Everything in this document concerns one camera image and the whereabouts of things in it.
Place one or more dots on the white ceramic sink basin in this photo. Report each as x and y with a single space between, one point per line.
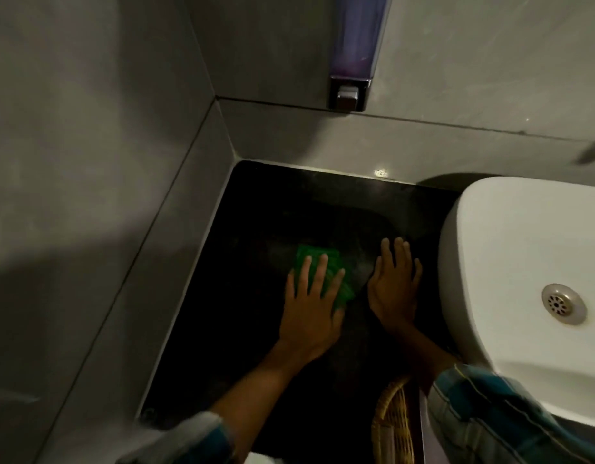
510 246

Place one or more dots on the person's left hand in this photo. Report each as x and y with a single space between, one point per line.
307 323

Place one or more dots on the yellow wicker basket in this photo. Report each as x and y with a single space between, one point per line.
392 420

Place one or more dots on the metal sink drain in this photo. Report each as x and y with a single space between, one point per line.
563 304

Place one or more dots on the black countertop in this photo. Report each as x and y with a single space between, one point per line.
259 217

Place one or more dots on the plaid shirt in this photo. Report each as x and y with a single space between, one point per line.
476 415

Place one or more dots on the person's right hand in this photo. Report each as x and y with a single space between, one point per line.
394 294

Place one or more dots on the green scrub pad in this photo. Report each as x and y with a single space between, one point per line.
343 289

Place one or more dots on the clear purple soap dispenser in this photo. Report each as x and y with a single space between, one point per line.
358 33

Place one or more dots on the person's left forearm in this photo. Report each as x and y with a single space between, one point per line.
254 401

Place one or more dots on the person's right forearm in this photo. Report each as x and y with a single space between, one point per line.
423 355

